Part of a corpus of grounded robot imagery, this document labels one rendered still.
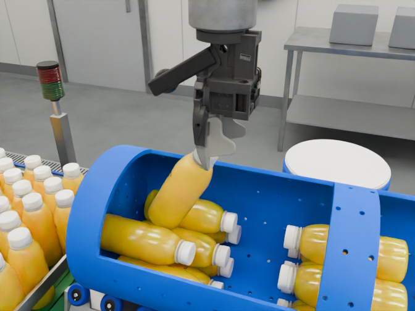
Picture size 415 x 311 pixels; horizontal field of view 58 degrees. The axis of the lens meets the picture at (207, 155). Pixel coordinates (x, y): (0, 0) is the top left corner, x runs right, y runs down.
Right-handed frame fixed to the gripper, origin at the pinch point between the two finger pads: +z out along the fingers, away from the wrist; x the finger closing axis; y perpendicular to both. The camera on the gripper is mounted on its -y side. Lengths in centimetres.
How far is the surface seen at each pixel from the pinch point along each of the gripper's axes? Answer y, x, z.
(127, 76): -210, 321, 104
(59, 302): -30.1, -9.0, 36.5
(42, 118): -255, 226, 123
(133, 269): -7.4, -14.0, 14.4
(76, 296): -23.0, -11.0, 29.9
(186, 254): -1.2, -7.0, 15.5
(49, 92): -60, 33, 8
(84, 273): -16.7, -14.3, 18.2
